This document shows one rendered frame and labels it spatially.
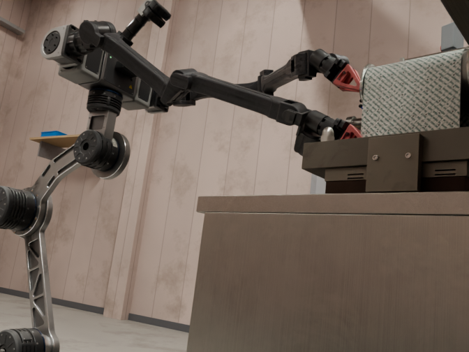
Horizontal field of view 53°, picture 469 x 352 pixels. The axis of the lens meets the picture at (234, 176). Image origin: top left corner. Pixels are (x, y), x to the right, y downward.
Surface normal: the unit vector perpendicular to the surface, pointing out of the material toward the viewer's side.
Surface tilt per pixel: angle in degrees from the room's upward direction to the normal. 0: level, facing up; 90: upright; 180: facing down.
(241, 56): 90
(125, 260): 90
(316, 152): 90
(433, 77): 90
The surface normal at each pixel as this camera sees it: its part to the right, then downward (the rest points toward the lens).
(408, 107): -0.64, -0.23
